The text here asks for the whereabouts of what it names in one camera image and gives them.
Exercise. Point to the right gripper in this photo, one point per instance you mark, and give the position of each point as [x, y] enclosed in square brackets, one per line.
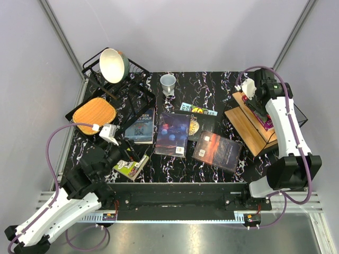
[251, 103]

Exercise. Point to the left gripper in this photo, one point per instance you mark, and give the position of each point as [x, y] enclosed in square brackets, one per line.
[124, 145]

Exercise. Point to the dark blue galaxy book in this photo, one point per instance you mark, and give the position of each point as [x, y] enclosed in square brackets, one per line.
[172, 137]

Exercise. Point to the dark tale of cities book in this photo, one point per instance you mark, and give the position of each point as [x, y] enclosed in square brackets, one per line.
[217, 151]

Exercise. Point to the purple 117-storey treehouse book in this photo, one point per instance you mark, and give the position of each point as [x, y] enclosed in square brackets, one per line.
[265, 121]

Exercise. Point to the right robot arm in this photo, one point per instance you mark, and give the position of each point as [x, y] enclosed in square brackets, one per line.
[296, 166]

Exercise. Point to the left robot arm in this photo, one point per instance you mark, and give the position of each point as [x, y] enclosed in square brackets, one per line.
[81, 191]

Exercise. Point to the lime green cartoon book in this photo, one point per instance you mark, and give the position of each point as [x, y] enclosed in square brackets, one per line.
[131, 169]

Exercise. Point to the blue 1984 book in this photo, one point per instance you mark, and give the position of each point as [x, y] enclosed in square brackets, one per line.
[142, 131]

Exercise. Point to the woven orange mat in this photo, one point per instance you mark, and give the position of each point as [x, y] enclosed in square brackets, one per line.
[95, 111]

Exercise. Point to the black moon and sixpence book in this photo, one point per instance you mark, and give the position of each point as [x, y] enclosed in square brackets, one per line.
[198, 122]

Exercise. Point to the light blue treehouse book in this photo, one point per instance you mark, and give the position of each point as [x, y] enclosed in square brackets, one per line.
[196, 109]

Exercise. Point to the grey mug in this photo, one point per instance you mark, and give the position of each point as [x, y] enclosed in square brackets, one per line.
[168, 84]

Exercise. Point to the white green bowl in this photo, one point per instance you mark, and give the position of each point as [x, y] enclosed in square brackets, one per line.
[114, 65]

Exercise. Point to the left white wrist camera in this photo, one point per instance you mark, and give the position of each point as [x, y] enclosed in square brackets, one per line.
[107, 132]

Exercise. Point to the wooden wire shelf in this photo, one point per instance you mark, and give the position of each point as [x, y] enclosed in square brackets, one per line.
[249, 124]

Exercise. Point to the black wire dish rack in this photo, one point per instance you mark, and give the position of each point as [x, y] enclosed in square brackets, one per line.
[130, 97]

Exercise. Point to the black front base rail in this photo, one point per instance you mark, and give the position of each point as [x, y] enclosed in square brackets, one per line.
[176, 202]

